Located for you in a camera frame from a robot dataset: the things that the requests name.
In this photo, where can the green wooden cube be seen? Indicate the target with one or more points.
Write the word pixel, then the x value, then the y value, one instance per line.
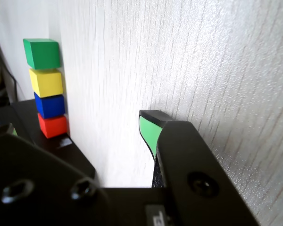
pixel 42 55

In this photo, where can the blue wooden cube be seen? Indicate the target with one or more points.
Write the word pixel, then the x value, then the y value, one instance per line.
pixel 50 106

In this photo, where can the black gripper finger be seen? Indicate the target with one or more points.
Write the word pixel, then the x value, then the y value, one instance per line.
pixel 193 164
pixel 37 188

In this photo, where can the black cardboard box lid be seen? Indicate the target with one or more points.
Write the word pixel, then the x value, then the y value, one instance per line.
pixel 80 162

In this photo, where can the red wooden cube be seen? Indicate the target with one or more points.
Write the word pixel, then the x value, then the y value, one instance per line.
pixel 53 126

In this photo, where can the yellow wooden cube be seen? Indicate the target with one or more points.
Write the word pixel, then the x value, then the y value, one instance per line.
pixel 47 82

